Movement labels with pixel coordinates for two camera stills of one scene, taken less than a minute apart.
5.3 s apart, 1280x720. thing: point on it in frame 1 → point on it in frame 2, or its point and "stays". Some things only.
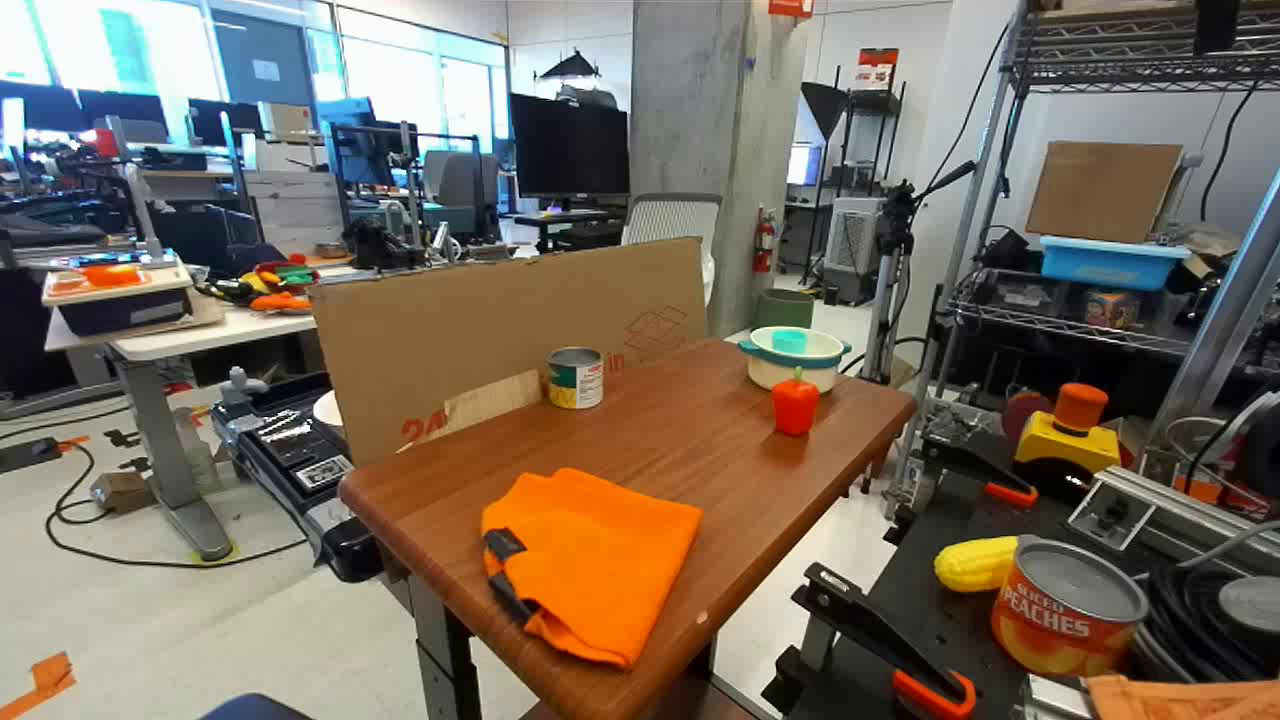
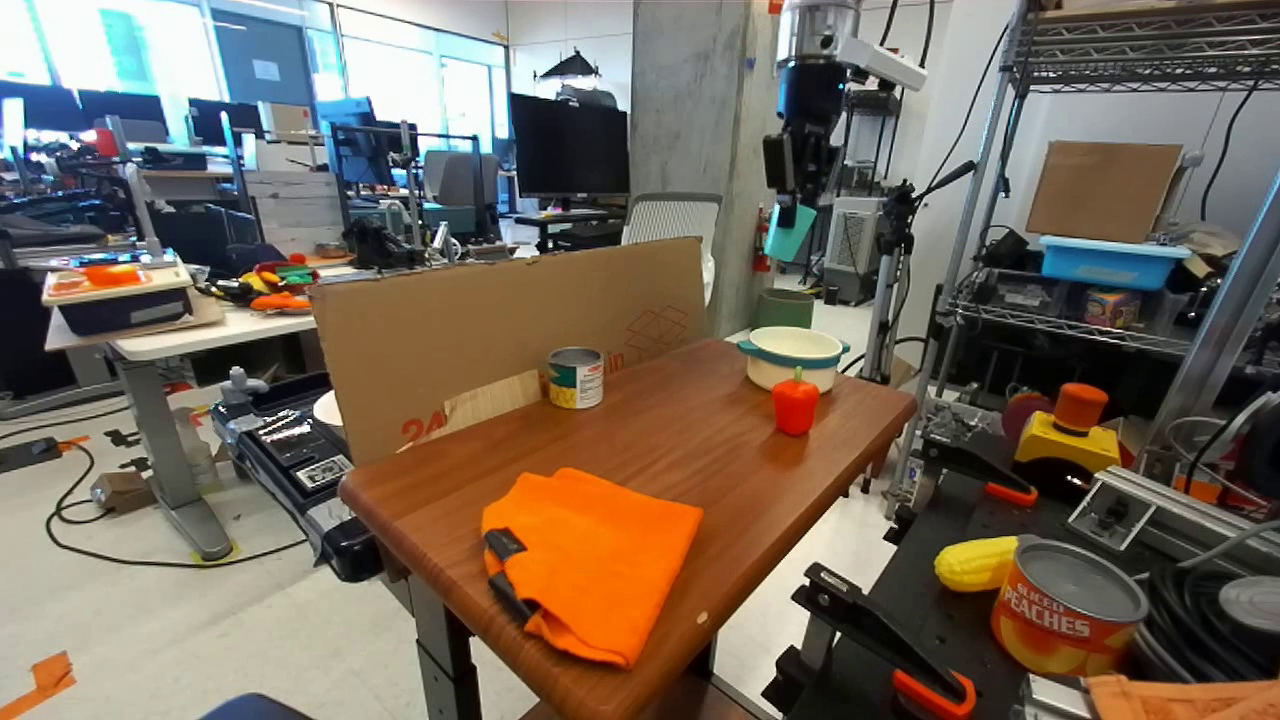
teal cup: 790,342 → 782,242
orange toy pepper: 795,404 stays
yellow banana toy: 975,560 stays
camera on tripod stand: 894,242 stays
